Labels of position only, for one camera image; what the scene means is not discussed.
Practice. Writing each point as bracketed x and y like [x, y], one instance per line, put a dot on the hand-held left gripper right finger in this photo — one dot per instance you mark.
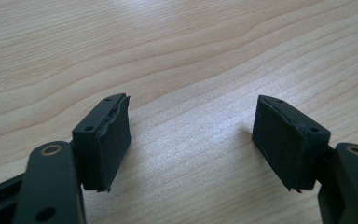
[287, 149]

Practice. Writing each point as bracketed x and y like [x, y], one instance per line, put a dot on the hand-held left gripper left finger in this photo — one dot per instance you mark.
[102, 146]

